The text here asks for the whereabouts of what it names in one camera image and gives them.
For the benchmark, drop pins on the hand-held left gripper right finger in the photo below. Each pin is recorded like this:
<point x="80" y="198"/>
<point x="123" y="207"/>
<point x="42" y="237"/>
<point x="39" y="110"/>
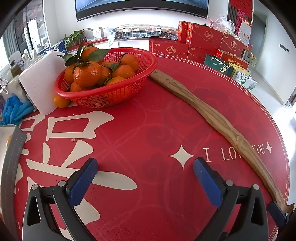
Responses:
<point x="205" y="183"/>

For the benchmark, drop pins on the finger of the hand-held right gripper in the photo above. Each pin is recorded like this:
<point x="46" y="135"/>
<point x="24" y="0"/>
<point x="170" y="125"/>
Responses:
<point x="277" y="213"/>

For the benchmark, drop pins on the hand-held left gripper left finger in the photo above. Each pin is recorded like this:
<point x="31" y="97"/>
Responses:
<point x="83" y="180"/>

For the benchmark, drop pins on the grey white tray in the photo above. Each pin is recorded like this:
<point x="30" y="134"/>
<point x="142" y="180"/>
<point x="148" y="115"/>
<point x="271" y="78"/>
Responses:
<point x="13" y="150"/>

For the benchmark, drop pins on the wooden back scratcher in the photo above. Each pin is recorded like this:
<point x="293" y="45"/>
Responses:
<point x="217" y="115"/>

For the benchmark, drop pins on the red printed table mat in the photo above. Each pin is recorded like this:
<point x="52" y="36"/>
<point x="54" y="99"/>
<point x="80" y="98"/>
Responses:
<point x="150" y="127"/>

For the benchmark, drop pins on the plain mandarin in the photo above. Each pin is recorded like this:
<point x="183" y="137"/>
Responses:
<point x="61" y="101"/>

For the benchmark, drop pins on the small orange fruit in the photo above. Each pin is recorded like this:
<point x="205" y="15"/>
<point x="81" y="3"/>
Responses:
<point x="8" y="141"/>

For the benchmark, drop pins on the red plastic basket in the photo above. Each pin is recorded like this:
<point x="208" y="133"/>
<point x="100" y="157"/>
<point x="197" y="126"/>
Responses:
<point x="108" y="97"/>

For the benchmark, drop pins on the blue rubber gloves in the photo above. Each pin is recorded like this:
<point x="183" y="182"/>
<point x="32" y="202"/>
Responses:
<point x="16" y="110"/>

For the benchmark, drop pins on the white paper towel roll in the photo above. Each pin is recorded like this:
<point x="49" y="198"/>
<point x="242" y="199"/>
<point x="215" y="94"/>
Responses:
<point x="39" y="88"/>

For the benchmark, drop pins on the pile of leafy mandarins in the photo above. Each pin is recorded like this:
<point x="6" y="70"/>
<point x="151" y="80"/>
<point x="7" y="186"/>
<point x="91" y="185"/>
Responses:
<point x="86" y="74"/>

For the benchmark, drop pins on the white green carton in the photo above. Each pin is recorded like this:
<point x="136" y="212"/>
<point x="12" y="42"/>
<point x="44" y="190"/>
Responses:
<point x="246" y="81"/>

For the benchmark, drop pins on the yellow green box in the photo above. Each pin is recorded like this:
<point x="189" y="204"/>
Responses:
<point x="235" y="68"/>

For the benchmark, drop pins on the green gift bag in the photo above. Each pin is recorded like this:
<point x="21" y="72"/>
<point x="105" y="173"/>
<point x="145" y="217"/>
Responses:
<point x="214" y="63"/>

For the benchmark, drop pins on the silver rabbit figurine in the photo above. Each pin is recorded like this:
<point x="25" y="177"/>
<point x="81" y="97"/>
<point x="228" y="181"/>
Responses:
<point x="2" y="85"/>

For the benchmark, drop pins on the red apple gift box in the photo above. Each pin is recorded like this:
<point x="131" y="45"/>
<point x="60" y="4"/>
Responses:
<point x="233" y="59"/>

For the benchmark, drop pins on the olive bottle with dark cap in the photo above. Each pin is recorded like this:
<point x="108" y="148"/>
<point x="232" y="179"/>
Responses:
<point x="15" y="69"/>

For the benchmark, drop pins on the green potted plant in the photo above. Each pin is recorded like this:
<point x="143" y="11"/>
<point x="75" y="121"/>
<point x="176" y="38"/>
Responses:
<point x="74" y="38"/>

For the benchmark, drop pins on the white low cabinet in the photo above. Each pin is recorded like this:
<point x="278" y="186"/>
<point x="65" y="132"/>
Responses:
<point x="129" y="44"/>

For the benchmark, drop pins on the small white boxes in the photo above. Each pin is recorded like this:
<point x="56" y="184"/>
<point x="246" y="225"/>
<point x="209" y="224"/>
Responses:
<point x="99" y="33"/>

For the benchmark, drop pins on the narrow red gift box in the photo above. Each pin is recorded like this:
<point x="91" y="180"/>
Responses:
<point x="182" y="31"/>

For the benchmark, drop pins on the desk calendar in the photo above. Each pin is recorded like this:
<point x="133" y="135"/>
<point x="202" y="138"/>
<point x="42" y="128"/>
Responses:
<point x="244" y="32"/>

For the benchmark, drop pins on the checked cloth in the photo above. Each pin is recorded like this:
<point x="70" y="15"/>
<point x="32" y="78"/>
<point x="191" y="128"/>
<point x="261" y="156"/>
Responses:
<point x="138" y="32"/>

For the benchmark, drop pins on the glass door display cabinet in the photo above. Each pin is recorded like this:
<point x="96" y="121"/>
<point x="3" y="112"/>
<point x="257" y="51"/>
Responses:
<point x="32" y="30"/>

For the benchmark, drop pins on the clear plastic gift bag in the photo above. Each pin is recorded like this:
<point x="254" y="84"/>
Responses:
<point x="222" y="24"/>

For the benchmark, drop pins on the red wall decoration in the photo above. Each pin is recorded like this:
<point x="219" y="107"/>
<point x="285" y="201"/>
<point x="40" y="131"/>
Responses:
<point x="240" y="11"/>

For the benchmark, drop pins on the wall television screen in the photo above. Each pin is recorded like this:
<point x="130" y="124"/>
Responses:
<point x="141" y="8"/>

